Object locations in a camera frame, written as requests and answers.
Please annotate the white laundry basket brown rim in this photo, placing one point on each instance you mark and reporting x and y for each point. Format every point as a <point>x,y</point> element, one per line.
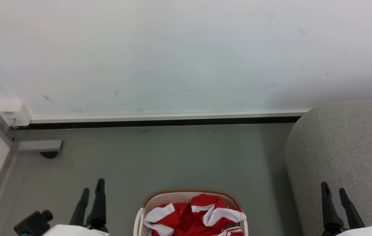
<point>159,198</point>

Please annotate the white wall socket box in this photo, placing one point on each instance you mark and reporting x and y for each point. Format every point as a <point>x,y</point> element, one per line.
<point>15,113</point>

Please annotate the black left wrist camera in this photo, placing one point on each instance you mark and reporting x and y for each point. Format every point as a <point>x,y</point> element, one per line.
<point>33,224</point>

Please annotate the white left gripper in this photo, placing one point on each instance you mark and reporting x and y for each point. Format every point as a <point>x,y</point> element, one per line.
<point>74,231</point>

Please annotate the grey fabric sofa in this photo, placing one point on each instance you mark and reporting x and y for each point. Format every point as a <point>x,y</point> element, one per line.
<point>343,147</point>

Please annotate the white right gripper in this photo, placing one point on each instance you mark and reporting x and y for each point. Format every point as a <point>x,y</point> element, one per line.
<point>361,232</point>

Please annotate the white and black skirting strip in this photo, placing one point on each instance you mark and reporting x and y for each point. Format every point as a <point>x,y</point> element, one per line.
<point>166,119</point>

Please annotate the red and white garment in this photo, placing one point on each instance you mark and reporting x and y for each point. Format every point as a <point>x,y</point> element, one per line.
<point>192,219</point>

